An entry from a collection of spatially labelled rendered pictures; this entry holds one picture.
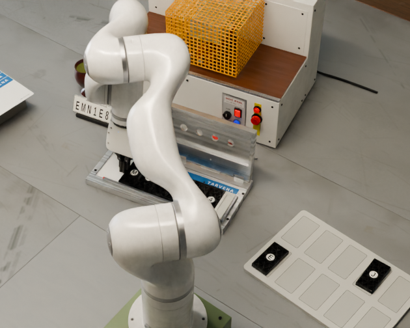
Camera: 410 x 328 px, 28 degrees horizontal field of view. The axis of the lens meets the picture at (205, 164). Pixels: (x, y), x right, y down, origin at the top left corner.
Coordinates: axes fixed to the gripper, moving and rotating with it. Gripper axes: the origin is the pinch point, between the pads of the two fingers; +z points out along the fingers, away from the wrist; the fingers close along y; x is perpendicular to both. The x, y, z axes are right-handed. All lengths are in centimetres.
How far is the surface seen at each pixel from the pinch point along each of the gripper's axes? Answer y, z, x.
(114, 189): 0.9, 4.0, -6.9
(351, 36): 38, -15, 92
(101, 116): -18.0, -1.4, 17.0
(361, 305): 77, 6, -13
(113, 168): -3.7, 2.7, 0.1
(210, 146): 21.8, -8.4, 10.6
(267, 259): 50, 5, -11
